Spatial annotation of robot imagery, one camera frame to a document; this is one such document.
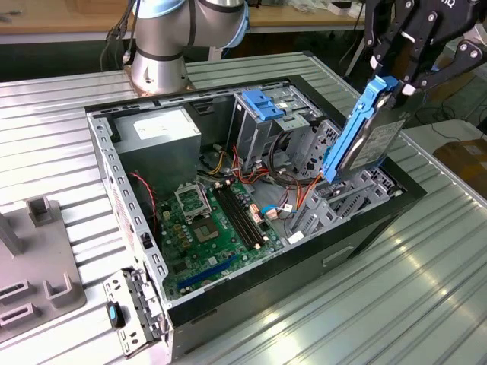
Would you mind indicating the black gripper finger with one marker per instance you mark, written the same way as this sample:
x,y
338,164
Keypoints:
x,y
412,26
468,53

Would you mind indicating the hard disk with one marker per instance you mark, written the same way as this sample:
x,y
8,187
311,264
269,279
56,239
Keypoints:
x,y
374,144

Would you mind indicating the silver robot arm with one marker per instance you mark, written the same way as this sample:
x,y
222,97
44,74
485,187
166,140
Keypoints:
x,y
160,45

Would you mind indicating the grey metal disk bay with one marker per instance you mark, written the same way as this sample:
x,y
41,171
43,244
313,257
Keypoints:
x,y
323,216

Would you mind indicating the large brown carton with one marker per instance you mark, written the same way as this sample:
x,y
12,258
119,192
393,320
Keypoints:
x,y
452,81

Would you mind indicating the small cardboard box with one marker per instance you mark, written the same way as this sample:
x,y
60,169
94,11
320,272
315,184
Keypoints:
x,y
468,159

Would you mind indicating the blue plastic drive clip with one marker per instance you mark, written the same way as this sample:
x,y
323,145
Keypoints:
x,y
262,104

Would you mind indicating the grey metal drive cage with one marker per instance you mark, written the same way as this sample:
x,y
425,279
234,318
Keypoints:
x,y
251,140

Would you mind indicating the white connector plug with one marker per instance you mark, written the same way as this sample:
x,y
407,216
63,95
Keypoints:
x,y
295,238

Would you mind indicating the black RAM slot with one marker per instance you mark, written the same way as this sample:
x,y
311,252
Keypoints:
x,y
233,219
242,215
237,218
246,213

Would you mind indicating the grey power supply unit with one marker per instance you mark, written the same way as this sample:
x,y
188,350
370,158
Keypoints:
x,y
160,152

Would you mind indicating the CPU socket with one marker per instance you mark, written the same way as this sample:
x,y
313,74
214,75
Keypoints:
x,y
205,231

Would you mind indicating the green motherboard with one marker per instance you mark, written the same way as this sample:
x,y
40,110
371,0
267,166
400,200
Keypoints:
x,y
213,247

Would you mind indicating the black open PC case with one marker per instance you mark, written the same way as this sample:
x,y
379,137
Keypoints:
x,y
266,289

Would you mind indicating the blue expansion slot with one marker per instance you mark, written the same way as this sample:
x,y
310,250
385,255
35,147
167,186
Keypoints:
x,y
207,272

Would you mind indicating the black case latch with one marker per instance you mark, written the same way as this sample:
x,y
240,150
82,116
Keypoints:
x,y
145,241

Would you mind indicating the long wooden desk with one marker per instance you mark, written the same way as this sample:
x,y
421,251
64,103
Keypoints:
x,y
57,19

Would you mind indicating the black clip with blue label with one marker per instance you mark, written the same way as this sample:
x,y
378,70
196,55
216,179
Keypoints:
x,y
112,315

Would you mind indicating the grey parts rack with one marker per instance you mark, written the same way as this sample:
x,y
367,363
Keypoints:
x,y
38,258

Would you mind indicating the grey slot bracket cover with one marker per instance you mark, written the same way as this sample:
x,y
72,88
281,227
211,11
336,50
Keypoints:
x,y
141,304

